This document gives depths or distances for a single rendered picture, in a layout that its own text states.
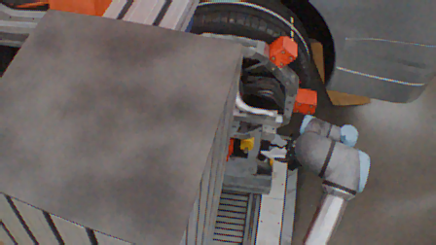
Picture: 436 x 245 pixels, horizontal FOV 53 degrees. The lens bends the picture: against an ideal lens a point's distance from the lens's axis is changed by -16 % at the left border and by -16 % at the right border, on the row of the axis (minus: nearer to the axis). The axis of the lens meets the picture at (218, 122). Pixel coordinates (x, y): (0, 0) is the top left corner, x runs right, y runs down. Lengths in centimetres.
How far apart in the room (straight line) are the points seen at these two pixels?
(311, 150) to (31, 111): 106
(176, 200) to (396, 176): 272
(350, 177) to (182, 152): 103
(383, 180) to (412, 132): 48
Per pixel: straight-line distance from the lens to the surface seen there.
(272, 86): 183
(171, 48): 53
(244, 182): 264
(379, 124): 328
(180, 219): 42
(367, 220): 286
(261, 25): 188
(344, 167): 144
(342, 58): 214
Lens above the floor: 240
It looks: 53 degrees down
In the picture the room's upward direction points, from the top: 7 degrees clockwise
